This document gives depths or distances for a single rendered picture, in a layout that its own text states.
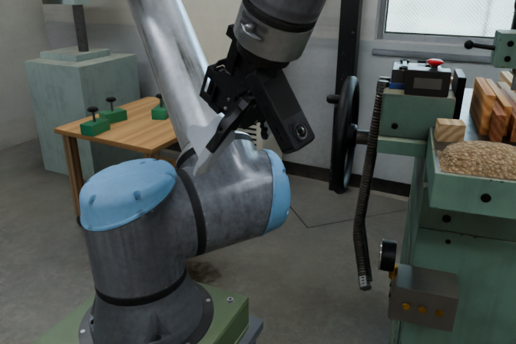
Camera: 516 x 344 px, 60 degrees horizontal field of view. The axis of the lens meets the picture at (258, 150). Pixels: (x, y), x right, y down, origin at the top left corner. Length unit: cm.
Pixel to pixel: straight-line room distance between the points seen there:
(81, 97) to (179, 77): 190
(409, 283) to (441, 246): 10
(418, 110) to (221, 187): 42
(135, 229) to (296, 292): 127
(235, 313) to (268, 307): 97
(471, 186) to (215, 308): 47
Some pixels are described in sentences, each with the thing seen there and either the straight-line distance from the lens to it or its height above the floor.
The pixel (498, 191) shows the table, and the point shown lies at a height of 88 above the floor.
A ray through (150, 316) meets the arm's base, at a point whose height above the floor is 68.
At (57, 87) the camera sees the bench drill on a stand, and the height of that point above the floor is 57.
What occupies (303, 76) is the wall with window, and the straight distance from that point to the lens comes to 258.
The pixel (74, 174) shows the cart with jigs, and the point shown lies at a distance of 227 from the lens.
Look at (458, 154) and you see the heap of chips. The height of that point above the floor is 92.
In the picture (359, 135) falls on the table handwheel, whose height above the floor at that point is 82.
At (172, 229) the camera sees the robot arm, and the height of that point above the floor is 82.
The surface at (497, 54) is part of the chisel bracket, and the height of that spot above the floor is 103.
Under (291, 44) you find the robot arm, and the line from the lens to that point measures 52.
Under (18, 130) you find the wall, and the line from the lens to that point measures 371.
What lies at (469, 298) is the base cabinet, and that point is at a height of 57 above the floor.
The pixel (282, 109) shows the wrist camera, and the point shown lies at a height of 102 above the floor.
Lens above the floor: 118
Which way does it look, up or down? 22 degrees down
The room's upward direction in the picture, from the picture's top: straight up
